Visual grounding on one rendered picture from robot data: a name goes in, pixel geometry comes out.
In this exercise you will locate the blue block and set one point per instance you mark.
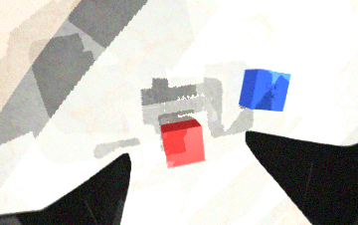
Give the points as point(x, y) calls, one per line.
point(264, 90)

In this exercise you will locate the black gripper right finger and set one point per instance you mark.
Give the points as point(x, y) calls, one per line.
point(321, 179)

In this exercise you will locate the red block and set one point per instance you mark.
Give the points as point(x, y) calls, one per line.
point(183, 142)

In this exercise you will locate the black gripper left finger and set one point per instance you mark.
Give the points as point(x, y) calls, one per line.
point(97, 201)

